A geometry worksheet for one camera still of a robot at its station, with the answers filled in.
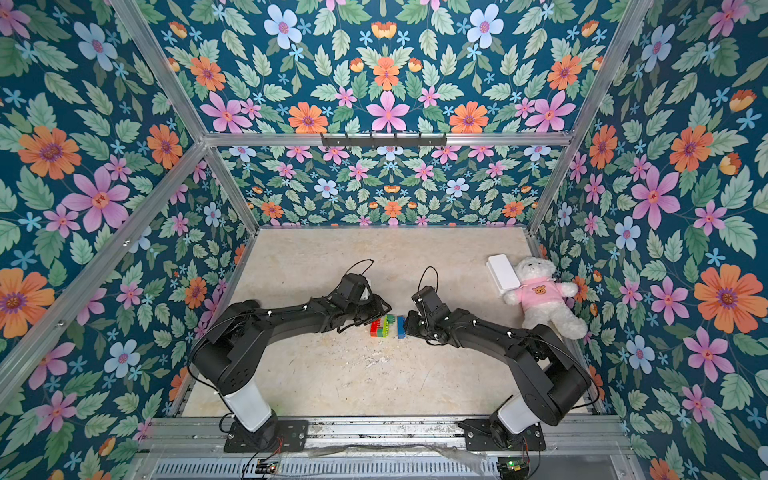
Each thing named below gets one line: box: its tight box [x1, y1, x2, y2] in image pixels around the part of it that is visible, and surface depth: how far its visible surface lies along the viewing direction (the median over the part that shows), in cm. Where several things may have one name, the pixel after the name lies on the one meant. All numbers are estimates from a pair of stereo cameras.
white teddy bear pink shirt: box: [503, 257, 588, 339], surface depth 93 cm
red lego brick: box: [370, 318, 381, 337], surface depth 92 cm
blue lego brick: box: [397, 316, 406, 339], surface depth 95 cm
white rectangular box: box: [486, 253, 521, 294], surface depth 103 cm
